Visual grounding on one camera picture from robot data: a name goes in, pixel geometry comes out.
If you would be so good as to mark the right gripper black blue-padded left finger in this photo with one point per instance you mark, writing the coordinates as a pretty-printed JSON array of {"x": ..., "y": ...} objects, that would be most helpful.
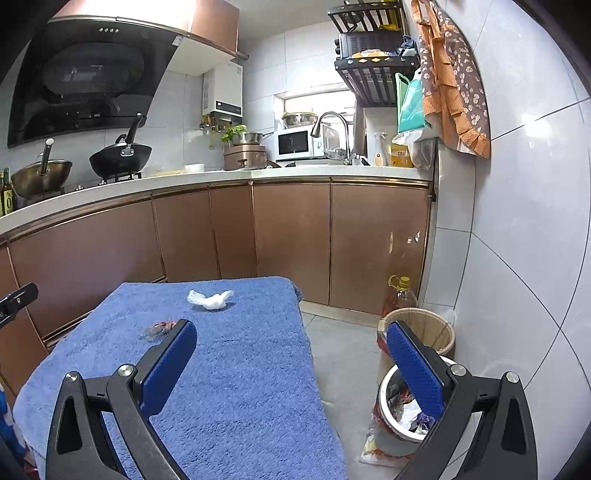
[{"x": 79, "y": 446}]

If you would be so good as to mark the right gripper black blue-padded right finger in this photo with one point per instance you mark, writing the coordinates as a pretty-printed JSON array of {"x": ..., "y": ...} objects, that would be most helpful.
[{"x": 503, "y": 446}]

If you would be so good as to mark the small red candy wrapper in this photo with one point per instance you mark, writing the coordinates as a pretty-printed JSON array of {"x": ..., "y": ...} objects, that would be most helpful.
[{"x": 157, "y": 330}]

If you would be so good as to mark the white plastic bag scrap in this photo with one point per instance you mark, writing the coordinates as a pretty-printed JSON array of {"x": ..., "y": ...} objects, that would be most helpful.
[{"x": 210, "y": 303}]

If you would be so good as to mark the white rimmed metal trash bin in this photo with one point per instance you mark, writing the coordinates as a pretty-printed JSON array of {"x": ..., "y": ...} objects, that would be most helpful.
[{"x": 398, "y": 425}]

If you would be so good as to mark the wooden beige trash bin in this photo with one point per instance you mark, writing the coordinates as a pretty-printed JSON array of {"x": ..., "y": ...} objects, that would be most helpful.
[{"x": 432, "y": 329}]

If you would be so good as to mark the brown kitchen cabinet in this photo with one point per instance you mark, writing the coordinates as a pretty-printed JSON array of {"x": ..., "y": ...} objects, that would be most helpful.
[{"x": 339, "y": 241}]

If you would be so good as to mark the chrome kitchen faucet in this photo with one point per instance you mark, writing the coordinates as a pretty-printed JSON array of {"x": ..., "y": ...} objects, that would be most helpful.
[{"x": 332, "y": 141}]

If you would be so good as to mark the blue white gloved left hand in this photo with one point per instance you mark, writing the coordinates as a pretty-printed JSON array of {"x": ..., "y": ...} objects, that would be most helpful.
[{"x": 7, "y": 429}]

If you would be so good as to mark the dark olive oil bottle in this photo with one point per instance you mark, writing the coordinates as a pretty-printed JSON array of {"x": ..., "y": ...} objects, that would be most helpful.
[{"x": 7, "y": 193}]

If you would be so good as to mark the blue towel cloth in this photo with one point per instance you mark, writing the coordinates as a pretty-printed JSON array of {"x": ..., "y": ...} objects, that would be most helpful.
[{"x": 246, "y": 406}]

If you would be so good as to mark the brass metal pot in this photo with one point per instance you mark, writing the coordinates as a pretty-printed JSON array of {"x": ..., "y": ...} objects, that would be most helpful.
[{"x": 43, "y": 177}]

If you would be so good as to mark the cooking oil bottle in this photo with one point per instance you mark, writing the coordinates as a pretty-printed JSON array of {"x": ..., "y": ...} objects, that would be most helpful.
[{"x": 399, "y": 295}]

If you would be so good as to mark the black wok pan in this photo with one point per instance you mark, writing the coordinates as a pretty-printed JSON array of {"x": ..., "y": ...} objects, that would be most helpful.
[{"x": 124, "y": 157}]

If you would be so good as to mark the black range hood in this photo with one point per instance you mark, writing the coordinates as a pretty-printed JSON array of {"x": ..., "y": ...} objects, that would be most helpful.
[{"x": 87, "y": 74}]

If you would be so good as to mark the brown rice cooker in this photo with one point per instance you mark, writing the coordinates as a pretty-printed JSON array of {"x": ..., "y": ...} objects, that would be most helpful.
[{"x": 244, "y": 157}]

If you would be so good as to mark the white gas water heater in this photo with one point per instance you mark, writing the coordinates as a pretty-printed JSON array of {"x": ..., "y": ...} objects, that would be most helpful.
[{"x": 222, "y": 93}]

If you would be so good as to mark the white microwave oven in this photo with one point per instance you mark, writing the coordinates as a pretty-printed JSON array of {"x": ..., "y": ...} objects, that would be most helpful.
[{"x": 297, "y": 144}]

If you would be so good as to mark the yellow package on counter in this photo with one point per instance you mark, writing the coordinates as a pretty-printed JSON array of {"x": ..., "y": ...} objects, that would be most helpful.
[{"x": 400, "y": 156}]

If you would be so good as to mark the white spray bottle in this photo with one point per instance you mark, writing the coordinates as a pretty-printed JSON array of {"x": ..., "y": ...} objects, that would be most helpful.
[{"x": 381, "y": 155}]

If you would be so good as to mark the orange brown floral apron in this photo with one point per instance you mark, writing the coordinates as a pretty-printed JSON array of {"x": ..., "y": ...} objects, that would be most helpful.
[{"x": 454, "y": 98}]

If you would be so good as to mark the teal plastic bag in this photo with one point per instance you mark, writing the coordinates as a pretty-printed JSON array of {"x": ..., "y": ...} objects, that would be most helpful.
[{"x": 410, "y": 109}]

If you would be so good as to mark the black dish rack shelf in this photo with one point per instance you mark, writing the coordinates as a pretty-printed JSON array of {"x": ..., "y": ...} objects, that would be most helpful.
[{"x": 374, "y": 45}]

